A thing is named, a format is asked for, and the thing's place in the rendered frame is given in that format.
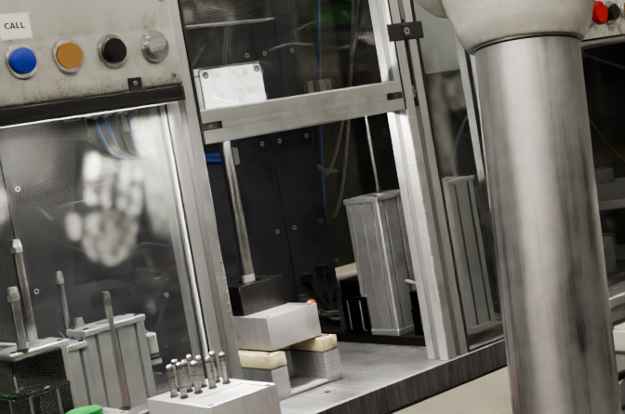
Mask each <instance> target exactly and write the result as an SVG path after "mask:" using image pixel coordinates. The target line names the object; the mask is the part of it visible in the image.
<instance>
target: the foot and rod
mask: <svg viewBox="0 0 625 414"><path fill-rule="evenodd" d="M219 153H220V159H221V163H222V169H223V175H224V179H225V185H226V191H227V196H228V201H229V207H230V212H231V217H232V223H233V233H234V238H235V244H236V249H237V254H238V260H239V265H240V271H241V275H242V280H239V281H235V282H232V283H229V284H227V286H228V291H229V296H230V302H231V307H232V312H233V316H247V315H250V314H255V313H258V312H261V311H265V310H268V309H271V308H274V307H277V306H280V305H284V304H287V299H286V289H285V284H284V278H283V276H282V275H256V276H255V274H254V269H253V263H252V258H251V252H250V247H249V242H248V236H247V230H246V221H245V215H244V210H243V205H242V199H241V194H240V189H239V183H238V178H237V172H236V167H235V162H234V156H233V147H232V141H231V140H228V141H223V142H219Z"/></svg>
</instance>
